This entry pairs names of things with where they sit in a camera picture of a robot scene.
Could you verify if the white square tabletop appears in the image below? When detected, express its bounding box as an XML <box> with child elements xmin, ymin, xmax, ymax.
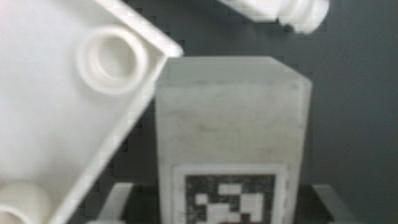
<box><xmin>0</xmin><ymin>0</ymin><xmax>183</xmax><ymax>224</ymax></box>

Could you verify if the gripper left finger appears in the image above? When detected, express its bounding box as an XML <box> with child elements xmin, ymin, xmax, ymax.
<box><xmin>87</xmin><ymin>182</ymin><xmax>133</xmax><ymax>224</ymax></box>

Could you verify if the white leg with tag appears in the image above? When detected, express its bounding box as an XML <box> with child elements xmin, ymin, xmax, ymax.
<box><xmin>155</xmin><ymin>57</ymin><xmax>313</xmax><ymax>224</ymax></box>

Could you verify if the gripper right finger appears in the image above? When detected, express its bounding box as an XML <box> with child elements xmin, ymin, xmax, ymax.
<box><xmin>313</xmin><ymin>184</ymin><xmax>355</xmax><ymax>224</ymax></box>

